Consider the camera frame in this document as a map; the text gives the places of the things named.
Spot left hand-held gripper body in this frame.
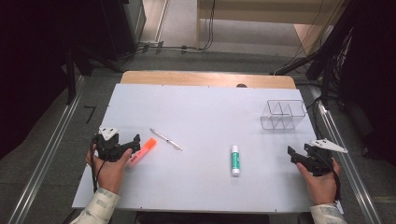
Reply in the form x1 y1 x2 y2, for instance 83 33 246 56
93 125 130 162

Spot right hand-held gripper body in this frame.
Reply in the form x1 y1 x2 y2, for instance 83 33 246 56
303 138 349 177

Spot orange highlighter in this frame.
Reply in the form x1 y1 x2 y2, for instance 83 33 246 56
125 137 158 169

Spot clear plastic organizer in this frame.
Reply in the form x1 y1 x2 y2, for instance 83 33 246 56
260 99 308 132

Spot person's left hand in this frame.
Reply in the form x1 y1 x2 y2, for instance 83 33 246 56
85 147 134 195

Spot person's right hand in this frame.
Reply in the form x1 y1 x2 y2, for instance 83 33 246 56
295 158 342 206

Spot green and white glue stick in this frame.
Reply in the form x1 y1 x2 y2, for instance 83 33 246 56
230 145 241 177

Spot white board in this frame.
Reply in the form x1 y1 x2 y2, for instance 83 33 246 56
71 82 345 216

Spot wooden table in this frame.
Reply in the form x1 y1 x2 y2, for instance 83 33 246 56
120 70 297 90

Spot person's dark clothing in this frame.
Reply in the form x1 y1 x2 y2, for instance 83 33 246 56
135 211 271 224

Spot dark cabinet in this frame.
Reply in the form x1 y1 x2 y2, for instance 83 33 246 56
98 0 148 63

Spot light wooden desk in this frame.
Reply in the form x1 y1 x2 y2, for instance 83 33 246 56
195 0 347 50

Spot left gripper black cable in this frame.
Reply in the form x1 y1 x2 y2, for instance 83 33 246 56
90 135 106 194

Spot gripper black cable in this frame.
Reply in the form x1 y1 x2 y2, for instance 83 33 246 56
319 151 343 202
90 135 106 194

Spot metal floor rail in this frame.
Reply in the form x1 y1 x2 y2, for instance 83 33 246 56
7 75 86 224
308 84 383 224

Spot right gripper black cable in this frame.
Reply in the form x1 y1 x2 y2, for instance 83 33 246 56
319 151 343 202

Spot black metal stand with cables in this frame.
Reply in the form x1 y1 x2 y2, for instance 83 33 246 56
270 18 356 110

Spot black floor cables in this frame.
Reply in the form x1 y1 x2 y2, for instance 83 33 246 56
120 0 218 60

